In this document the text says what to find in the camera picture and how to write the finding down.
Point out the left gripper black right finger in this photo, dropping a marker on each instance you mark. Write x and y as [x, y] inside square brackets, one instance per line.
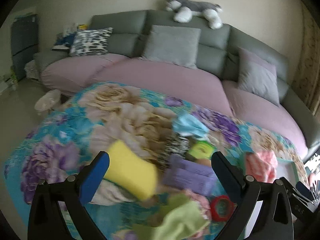
[230, 177]

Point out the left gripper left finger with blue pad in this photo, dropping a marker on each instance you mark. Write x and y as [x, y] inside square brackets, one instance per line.
[91, 176]

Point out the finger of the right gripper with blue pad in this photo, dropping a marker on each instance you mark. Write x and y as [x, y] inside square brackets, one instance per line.
[305, 195]

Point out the red tape roll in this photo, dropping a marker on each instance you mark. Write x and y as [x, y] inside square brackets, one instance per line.
[221, 208]

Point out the pink white zigzag towel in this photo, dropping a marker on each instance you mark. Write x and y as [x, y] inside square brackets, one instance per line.
[261, 165]

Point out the pink floral scrunchie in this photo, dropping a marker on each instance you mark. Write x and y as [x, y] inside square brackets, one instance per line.
[202, 201]

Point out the yellow sponge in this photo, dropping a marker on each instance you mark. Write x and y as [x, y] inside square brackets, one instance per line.
[134, 174]

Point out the purple wipes pack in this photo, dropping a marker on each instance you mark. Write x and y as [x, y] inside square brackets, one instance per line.
[184, 174]

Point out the light green cloth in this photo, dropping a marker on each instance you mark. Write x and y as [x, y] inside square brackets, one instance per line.
[179, 219]

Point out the black white leopard scrunchie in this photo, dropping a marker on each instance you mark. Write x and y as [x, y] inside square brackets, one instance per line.
[175, 144]

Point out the white tray teal rim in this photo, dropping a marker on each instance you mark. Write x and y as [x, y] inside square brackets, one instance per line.
[287, 169]

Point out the small green tissue pack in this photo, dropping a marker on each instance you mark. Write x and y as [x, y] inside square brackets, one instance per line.
[202, 150]

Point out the floral blanket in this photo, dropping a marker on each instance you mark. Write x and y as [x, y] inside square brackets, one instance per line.
[96, 117]

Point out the blue face mask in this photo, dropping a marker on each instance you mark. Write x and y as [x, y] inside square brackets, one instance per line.
[188, 125]

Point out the grey pink cushion right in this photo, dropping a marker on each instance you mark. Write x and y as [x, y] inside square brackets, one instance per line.
[257, 76]

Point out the patterned beige curtain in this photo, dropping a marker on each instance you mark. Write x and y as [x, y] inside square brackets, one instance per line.
[306, 79]

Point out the grey sofa pink seat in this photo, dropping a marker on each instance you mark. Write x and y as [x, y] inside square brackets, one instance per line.
[212, 84]

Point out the black white patterned cushion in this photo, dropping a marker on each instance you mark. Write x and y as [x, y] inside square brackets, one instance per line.
[91, 42]

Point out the blue book on sofa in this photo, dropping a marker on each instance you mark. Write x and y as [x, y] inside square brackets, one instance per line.
[64, 43]

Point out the grey cushion middle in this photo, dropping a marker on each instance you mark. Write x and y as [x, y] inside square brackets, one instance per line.
[174, 45]

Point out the dark cabinet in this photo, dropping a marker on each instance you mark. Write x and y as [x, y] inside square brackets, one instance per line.
[24, 43]

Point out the grey husky plush toy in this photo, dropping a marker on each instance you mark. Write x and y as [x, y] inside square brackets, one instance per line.
[185, 10]

